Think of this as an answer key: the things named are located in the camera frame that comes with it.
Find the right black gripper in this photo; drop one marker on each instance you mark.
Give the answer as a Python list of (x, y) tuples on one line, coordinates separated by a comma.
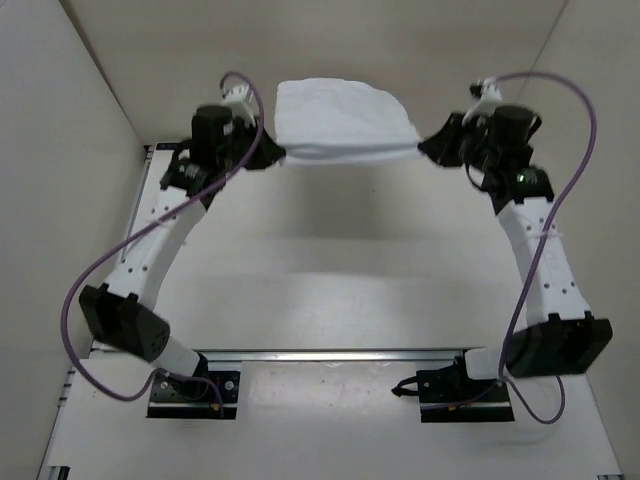
[(440, 149)]

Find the white fabric skirt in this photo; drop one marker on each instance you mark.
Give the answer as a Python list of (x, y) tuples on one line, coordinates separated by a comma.
[(331, 121)]

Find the left blue corner label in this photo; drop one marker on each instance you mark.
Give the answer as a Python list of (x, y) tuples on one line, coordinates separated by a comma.
[(166, 146)]

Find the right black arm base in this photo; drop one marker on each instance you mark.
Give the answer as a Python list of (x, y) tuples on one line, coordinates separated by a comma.
[(448, 395)]

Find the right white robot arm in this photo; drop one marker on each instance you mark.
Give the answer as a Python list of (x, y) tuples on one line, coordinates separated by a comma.
[(552, 331)]

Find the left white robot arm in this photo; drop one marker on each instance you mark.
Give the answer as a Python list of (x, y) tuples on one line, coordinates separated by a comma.
[(120, 312)]

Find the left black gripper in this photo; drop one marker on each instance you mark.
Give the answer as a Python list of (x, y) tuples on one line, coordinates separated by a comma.
[(270, 152)]

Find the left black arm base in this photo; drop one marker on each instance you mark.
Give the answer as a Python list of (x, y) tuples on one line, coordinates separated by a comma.
[(169, 399)]

